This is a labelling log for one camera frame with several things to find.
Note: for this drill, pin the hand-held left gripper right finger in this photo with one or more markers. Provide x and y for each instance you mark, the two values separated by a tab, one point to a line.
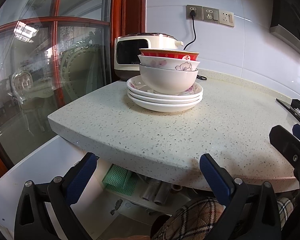
215	177

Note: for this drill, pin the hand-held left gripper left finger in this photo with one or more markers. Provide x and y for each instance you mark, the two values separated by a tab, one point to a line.
80	177

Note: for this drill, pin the white pink-flowered plate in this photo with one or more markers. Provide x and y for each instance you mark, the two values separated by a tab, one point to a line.
165	107
195	90
165	100

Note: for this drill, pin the large white green-rimmed bowl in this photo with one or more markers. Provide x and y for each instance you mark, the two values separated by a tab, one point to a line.
167	80

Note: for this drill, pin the white grey-flowered bowl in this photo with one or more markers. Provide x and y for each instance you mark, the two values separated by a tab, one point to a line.
160	63

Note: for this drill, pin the red-banded white bowl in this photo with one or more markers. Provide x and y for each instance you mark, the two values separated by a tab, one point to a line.
165	54

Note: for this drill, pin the black glass gas stove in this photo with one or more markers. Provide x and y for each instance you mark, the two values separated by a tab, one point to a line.
286	104

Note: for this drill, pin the green zigzag cloth pack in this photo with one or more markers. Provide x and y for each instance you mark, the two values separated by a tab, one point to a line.
117	180

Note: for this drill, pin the ornate upholstered chair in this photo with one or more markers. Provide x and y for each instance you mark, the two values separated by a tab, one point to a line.
77	67
22	82

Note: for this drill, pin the stainless range hood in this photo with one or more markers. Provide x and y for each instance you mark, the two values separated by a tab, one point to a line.
290	12

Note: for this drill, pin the cream rice cooker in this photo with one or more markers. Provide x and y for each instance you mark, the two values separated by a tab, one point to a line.
152	41

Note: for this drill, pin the wooden framed glass door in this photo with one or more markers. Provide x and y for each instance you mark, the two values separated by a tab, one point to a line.
132	17

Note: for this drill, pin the small metal bracket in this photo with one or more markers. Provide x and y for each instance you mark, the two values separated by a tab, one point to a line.
116	206

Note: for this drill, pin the grey wall socket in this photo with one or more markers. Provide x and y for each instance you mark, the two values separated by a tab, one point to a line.
210	13
226	17
188	8

